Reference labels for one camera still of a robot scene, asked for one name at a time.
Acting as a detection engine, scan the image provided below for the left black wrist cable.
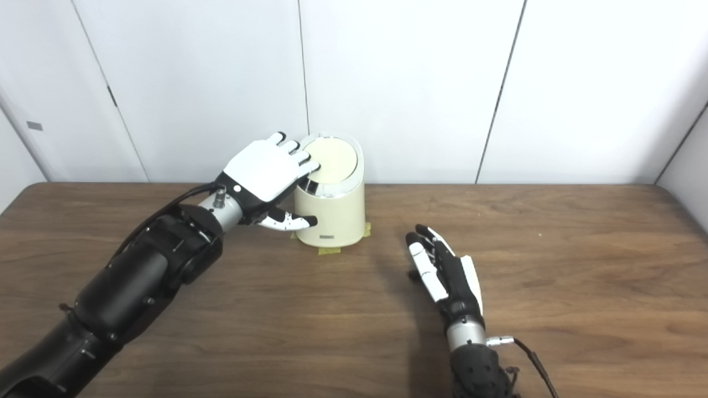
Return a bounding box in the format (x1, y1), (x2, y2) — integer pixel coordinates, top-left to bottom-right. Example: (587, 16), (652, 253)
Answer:
(111, 182), (227, 260)

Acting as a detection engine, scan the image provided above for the round cream bin lid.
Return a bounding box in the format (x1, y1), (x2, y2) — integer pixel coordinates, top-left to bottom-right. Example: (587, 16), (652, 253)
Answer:
(301, 138), (357, 183)

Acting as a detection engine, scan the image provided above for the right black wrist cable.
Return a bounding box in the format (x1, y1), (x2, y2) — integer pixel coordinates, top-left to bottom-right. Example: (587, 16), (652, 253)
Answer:
(486, 334), (559, 398)

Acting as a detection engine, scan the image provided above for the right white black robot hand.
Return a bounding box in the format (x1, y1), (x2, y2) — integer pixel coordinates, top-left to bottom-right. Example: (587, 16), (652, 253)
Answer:
(405, 224), (486, 332)

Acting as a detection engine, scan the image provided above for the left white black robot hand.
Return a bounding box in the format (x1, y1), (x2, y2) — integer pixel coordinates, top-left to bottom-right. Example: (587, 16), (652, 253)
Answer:
(213, 132), (321, 232)

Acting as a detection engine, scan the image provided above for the cream-colored bin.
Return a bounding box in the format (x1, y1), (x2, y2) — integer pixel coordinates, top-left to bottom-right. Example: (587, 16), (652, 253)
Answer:
(291, 132), (366, 248)

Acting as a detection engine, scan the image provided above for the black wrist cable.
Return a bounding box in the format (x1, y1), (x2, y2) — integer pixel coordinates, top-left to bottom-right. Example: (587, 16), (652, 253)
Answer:
(486, 334), (559, 398)
(111, 182), (227, 260)

